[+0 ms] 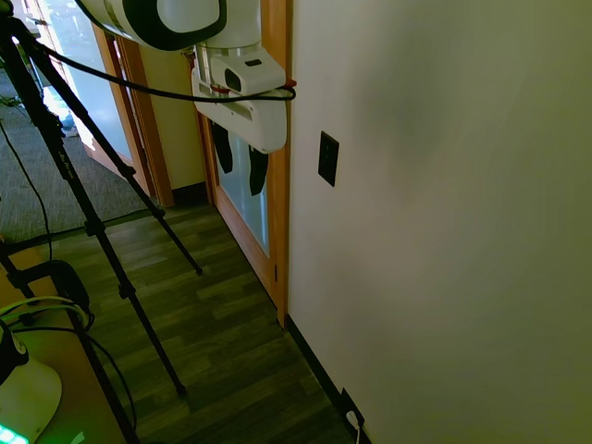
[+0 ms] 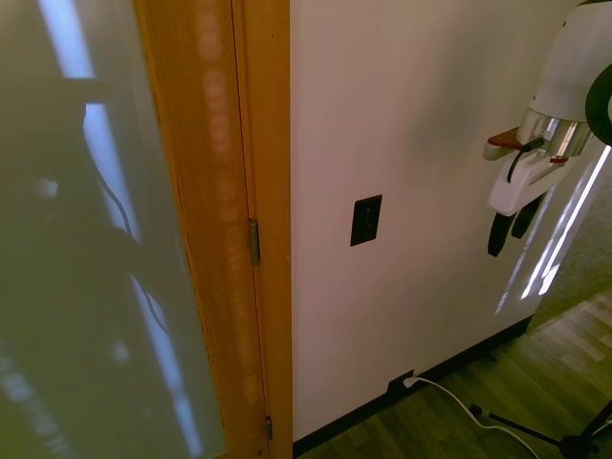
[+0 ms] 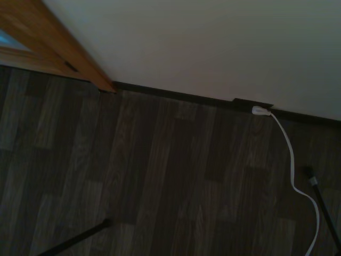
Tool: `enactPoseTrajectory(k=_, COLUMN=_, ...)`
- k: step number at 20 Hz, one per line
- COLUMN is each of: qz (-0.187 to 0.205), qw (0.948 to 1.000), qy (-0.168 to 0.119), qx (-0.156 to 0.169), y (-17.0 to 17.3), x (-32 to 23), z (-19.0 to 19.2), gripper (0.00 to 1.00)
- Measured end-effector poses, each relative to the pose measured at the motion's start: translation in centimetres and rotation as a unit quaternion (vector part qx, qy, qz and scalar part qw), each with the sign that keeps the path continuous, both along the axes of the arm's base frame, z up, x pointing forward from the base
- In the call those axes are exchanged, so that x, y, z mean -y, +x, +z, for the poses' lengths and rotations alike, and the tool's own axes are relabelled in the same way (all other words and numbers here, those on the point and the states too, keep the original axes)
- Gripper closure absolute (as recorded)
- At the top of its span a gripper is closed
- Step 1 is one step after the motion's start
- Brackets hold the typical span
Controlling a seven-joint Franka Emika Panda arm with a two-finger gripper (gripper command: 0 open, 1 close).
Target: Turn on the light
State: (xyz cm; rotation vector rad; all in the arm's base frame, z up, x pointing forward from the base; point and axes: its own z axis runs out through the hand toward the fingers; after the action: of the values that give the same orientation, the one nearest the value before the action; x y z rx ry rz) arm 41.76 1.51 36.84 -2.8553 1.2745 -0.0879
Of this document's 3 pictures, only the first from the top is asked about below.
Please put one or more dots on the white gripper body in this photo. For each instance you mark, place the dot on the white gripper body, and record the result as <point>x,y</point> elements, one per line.
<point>259,120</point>

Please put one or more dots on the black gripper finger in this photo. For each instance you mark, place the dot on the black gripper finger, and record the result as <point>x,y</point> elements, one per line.
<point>258,172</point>
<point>224,148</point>

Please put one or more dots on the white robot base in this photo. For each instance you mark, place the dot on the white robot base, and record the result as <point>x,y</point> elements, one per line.
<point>28,398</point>

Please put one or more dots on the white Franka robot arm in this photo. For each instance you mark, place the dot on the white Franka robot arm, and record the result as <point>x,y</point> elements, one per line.
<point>139,18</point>

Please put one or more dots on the green status light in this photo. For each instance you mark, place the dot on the green status light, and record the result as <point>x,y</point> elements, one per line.
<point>10,435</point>

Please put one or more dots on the wooden door with frosted glass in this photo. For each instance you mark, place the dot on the wooden door with frosted glass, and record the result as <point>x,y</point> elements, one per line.
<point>277,194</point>

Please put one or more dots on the black table clamp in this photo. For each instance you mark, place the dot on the black table clamp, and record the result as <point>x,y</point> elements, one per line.
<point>65,282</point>

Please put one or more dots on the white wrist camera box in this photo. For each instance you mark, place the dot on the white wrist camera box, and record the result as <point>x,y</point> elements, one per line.
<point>245,74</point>

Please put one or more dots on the black light switch plate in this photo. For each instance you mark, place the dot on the black light switch plate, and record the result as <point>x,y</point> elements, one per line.
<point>328,158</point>

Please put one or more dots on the wooden door frame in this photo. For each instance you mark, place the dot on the wooden door frame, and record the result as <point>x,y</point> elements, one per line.
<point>145,139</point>

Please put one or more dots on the black camera tripod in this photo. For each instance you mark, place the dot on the black camera tripod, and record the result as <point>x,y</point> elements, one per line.
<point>69,176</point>

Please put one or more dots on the black wall baseboard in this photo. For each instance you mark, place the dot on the black wall baseboard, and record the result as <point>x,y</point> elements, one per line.
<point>319,370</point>

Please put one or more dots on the black wall outlet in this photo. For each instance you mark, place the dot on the black wall outlet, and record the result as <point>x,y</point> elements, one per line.
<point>348,400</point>

